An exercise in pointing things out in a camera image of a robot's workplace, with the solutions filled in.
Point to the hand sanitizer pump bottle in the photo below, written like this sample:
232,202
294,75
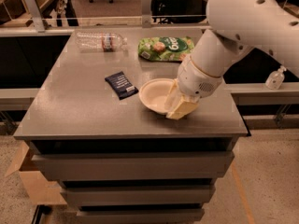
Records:
275,79

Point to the green rice chip bag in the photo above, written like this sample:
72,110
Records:
165,48

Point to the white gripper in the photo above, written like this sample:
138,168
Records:
196,79

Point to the dark blue snack bar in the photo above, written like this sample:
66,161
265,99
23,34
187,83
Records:
121,85

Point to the white paper bowl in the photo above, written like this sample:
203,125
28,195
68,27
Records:
153,94

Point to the grey drawer cabinet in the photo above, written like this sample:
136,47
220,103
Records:
117,161

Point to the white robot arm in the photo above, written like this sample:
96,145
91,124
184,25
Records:
236,28

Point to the cardboard box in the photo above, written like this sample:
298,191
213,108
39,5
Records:
38,188

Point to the black office chair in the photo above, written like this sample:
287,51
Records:
178,11

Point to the clear plastic water bottle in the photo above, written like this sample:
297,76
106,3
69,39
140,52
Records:
100,42

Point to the glass railing with metal posts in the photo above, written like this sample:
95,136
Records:
93,10

